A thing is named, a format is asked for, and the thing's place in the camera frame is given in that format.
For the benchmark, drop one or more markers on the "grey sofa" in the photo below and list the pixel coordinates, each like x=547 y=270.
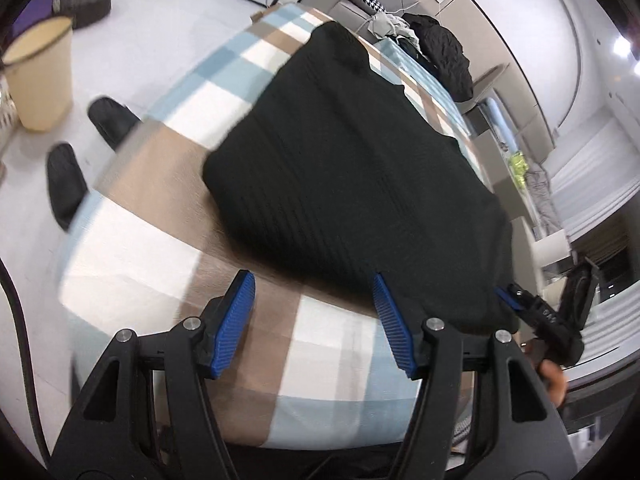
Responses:
x=353 y=14

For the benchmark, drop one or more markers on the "left black slipper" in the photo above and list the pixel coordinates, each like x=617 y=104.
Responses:
x=66 y=184

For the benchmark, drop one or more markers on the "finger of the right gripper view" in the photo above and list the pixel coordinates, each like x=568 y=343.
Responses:
x=511 y=296

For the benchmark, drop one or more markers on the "grey blanket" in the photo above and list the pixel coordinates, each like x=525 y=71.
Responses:
x=538 y=186

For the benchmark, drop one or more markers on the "right hand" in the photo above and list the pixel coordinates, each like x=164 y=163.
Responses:
x=550 y=373

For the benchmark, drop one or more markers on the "black slipper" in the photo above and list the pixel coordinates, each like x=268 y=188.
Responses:
x=112 y=120
x=66 y=184

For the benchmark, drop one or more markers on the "white grey clothes pile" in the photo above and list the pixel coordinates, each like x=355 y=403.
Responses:
x=384 y=24

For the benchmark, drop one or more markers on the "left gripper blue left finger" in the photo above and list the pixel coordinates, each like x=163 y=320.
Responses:
x=197 y=350

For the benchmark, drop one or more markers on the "right black slipper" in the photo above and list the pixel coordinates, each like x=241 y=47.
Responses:
x=112 y=120

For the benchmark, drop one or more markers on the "black knit sweater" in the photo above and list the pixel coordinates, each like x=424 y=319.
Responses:
x=333 y=175

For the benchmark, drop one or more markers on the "purple bag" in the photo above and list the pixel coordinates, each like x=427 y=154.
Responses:
x=35 y=11

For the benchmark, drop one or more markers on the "black quilted jacket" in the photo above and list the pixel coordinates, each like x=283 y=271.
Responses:
x=443 y=51

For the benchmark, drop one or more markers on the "yellow green toy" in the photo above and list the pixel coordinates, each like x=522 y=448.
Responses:
x=518 y=167

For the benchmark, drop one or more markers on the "beige waste bin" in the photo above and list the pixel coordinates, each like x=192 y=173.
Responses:
x=38 y=69

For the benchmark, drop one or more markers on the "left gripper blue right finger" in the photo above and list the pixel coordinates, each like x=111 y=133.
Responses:
x=430 y=351

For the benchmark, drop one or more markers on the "checkered brown blue tablecloth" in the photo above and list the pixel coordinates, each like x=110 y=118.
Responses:
x=146 y=249

